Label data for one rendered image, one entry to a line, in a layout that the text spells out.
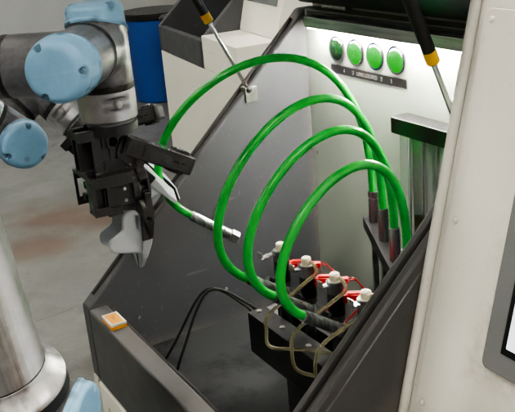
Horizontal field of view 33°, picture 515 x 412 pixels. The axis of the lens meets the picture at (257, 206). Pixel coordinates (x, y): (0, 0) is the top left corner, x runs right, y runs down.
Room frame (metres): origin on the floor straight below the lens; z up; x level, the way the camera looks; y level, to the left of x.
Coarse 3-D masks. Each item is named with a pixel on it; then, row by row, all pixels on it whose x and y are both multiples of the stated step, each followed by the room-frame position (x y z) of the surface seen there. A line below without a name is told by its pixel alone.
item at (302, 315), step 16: (368, 160) 1.15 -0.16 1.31; (336, 176) 1.12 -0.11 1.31; (384, 176) 1.17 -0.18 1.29; (320, 192) 1.11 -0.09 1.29; (400, 192) 1.17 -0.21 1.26; (304, 208) 1.10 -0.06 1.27; (400, 208) 1.18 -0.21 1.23; (288, 240) 1.08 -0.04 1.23; (288, 256) 1.08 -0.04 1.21; (288, 304) 1.08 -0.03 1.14; (304, 320) 1.09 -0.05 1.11; (320, 320) 1.10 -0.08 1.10
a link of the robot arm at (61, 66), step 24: (0, 48) 0.99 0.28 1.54; (24, 48) 0.99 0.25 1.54; (48, 48) 0.95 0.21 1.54; (72, 48) 0.95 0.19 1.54; (96, 48) 1.00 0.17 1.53; (0, 72) 0.98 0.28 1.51; (24, 72) 0.98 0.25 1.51; (48, 72) 0.95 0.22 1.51; (72, 72) 0.95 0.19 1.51; (96, 72) 0.98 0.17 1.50; (24, 96) 1.00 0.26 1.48; (48, 96) 0.96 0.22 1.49; (72, 96) 0.95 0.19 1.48
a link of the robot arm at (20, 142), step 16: (0, 112) 1.28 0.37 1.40; (16, 112) 1.31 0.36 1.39; (0, 128) 1.27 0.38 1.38; (16, 128) 1.27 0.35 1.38; (32, 128) 1.28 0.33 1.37; (0, 144) 1.26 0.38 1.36; (16, 144) 1.26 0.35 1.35; (32, 144) 1.27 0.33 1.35; (16, 160) 1.26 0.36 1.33; (32, 160) 1.27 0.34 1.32
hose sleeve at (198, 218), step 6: (192, 216) 1.41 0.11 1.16; (198, 216) 1.41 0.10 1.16; (198, 222) 1.41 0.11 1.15; (204, 222) 1.41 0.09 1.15; (210, 222) 1.41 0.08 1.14; (210, 228) 1.41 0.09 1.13; (222, 228) 1.41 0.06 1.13; (228, 228) 1.42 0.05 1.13; (222, 234) 1.41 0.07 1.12; (228, 234) 1.41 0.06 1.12
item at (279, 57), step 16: (240, 64) 1.42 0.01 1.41; (256, 64) 1.43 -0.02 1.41; (304, 64) 1.44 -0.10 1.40; (320, 64) 1.44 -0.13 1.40; (208, 80) 1.42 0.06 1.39; (336, 80) 1.44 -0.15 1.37; (192, 96) 1.41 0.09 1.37; (352, 96) 1.45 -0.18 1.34; (176, 112) 1.41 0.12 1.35; (160, 144) 1.40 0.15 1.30; (160, 176) 1.40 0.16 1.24; (368, 176) 1.45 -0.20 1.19; (368, 192) 1.45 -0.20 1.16; (176, 208) 1.40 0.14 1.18
